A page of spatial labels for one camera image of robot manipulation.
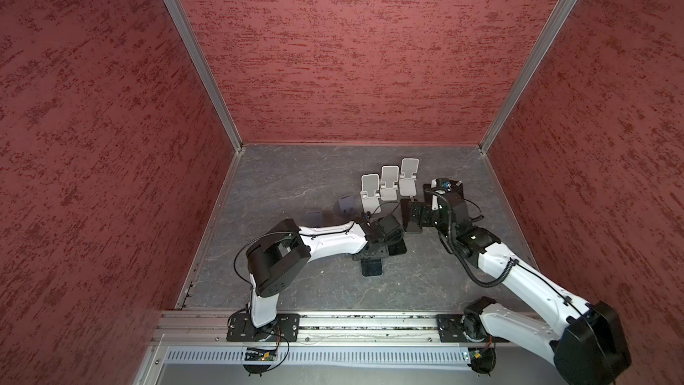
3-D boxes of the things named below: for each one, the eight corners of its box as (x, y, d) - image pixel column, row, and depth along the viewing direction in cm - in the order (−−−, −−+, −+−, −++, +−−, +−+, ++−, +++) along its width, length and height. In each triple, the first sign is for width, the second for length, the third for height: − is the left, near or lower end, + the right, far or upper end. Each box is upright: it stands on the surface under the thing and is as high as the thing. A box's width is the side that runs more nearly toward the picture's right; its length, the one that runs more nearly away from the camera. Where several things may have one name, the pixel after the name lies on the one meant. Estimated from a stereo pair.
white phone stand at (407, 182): (399, 195, 106) (404, 177, 97) (397, 176, 112) (401, 158, 103) (416, 195, 106) (422, 177, 97) (412, 176, 113) (418, 158, 103)
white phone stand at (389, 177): (381, 200, 105) (383, 185, 96) (379, 181, 111) (381, 165, 103) (396, 200, 105) (401, 185, 96) (394, 181, 111) (398, 165, 103)
